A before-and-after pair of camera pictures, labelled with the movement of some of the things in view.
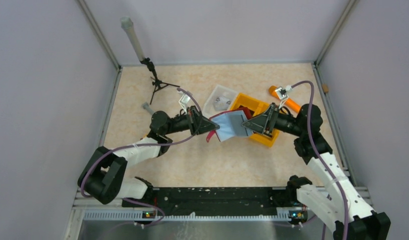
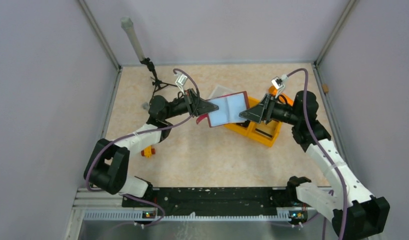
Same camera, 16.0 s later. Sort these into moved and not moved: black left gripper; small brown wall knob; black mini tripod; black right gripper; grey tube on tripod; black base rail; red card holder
Moved: red card holder; black left gripper; black right gripper
Not moved: black base rail; grey tube on tripod; black mini tripod; small brown wall knob
